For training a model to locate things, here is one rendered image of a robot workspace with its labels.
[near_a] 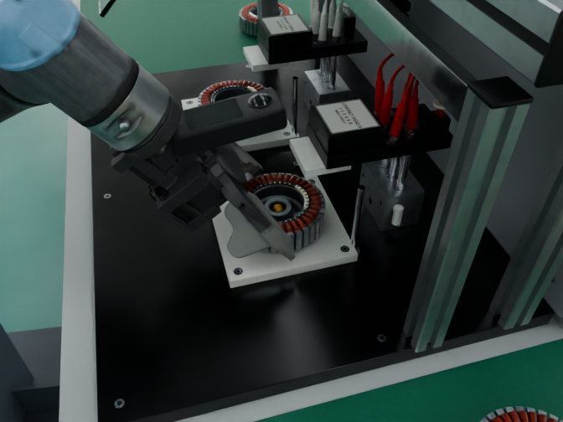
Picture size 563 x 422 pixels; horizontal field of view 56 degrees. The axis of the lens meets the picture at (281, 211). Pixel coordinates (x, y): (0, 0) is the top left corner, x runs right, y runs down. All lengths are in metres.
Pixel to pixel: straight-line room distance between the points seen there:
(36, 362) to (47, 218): 0.58
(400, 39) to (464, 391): 0.34
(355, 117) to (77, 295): 0.37
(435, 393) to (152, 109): 0.38
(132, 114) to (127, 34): 0.73
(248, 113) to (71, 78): 0.16
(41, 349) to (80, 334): 0.96
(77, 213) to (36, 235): 1.15
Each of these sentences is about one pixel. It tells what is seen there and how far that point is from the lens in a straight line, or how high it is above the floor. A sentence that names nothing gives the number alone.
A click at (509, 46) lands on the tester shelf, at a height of 1.08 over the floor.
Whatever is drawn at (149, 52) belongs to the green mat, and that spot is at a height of 0.75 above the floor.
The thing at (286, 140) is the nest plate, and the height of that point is 0.78.
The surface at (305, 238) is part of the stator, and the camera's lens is 0.60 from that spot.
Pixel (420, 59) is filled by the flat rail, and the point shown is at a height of 1.03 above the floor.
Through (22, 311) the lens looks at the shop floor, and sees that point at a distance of 1.70.
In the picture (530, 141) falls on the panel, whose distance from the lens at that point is 0.61.
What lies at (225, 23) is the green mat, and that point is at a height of 0.75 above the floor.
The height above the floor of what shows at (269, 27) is 0.92.
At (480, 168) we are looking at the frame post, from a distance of 0.39.
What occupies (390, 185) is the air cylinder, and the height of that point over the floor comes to 0.82.
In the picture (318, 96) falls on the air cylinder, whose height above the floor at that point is 0.82.
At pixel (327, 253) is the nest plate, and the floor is 0.78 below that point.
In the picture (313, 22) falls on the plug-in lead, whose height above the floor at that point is 0.92.
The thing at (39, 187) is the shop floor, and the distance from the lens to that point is 2.09.
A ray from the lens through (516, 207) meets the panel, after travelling 0.65.
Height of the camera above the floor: 1.23
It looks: 43 degrees down
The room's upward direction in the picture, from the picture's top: straight up
